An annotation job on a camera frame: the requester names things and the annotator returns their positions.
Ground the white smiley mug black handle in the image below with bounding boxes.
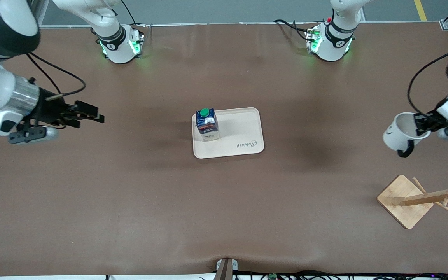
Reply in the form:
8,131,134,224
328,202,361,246
383,112,432,158

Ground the wooden mug rack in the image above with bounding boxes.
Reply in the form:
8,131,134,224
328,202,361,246
377,166,448,229

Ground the cream rectangular tray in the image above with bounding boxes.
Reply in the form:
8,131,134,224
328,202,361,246
192,107,265,159

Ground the dark blue milk carton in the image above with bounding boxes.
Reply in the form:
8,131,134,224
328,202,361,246
195,108,220,141

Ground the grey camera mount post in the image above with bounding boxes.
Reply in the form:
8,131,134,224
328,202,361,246
215,258,238,280

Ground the black arm base cable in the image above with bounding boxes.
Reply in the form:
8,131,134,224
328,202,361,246
121,0,147,28
274,19,311,41

